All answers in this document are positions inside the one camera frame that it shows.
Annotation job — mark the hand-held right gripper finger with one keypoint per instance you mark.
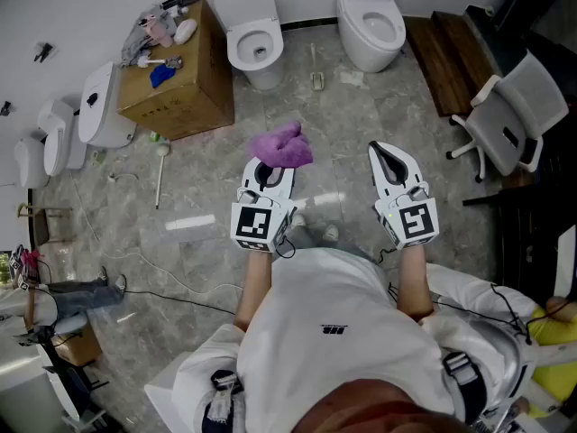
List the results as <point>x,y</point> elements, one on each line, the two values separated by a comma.
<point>378,183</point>
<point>410,172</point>

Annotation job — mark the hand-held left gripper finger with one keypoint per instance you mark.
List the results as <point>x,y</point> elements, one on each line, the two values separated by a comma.
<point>249,178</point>
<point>287,185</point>

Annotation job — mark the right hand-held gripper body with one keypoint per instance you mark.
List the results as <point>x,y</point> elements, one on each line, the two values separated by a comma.
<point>414,223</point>

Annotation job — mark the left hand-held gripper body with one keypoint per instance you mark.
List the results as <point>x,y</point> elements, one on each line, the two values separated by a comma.
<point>252,223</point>

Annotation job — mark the purple cloth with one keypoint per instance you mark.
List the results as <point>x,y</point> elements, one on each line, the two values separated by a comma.
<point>281,149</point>

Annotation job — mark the pale green toilet brush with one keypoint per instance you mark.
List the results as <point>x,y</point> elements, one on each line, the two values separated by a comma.
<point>313,61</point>

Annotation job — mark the person's right forearm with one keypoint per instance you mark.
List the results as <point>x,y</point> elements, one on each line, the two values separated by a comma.
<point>414,282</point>

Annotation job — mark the person's left forearm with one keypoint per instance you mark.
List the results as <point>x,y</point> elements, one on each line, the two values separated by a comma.
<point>254,287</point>

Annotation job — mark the white toilet with open lid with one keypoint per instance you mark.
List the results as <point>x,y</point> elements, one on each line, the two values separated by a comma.
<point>261,72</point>

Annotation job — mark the white smart toilet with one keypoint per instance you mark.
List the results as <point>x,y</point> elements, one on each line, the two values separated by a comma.
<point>369,57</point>

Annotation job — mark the white short brush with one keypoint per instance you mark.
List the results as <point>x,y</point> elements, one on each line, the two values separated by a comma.
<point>143,62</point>

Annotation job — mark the white toilet tank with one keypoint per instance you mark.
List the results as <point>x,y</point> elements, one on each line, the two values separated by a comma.
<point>103,115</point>

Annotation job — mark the white toilet with closed lid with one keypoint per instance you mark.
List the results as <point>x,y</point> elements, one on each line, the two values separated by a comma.
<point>56,142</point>
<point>31,165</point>

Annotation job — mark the person's left white shoe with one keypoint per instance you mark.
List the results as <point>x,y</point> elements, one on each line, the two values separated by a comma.
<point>298,221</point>

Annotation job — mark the person's white shoe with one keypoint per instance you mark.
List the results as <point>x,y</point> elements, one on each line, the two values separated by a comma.
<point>298,221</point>
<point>330,233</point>

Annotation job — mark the person's right white shoe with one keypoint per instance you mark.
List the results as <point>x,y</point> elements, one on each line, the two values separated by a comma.
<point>330,233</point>

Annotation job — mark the green packet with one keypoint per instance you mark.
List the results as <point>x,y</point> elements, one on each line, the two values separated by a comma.
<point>158,138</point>

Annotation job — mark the person's white shirt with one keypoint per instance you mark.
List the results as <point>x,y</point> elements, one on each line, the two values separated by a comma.
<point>329,296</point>

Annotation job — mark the large cardboard box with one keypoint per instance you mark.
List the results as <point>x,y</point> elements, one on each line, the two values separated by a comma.
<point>180,97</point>

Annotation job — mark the dark wooden step bench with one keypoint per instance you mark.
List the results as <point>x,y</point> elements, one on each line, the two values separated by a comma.
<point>442,61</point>

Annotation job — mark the dark cabinet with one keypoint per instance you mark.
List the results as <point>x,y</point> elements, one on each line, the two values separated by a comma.
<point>532,223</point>

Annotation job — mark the white grey office chair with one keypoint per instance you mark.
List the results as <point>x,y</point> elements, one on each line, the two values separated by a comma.
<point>518,106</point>

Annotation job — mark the blue cloth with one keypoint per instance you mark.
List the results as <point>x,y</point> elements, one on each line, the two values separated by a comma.
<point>161,77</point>

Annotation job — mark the white pouch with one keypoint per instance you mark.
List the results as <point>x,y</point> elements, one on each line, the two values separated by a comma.
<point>185,32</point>

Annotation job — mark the pink bottle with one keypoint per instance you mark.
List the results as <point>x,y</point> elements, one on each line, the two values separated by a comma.
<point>160,34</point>

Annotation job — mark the grey cloth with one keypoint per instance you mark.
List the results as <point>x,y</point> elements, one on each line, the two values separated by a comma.
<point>133,45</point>

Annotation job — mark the small cardboard box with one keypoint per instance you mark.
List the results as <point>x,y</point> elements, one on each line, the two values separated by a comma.
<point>79,347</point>

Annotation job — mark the black wall hook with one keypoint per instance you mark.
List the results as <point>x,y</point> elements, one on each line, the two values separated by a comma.
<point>44,52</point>
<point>5,108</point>

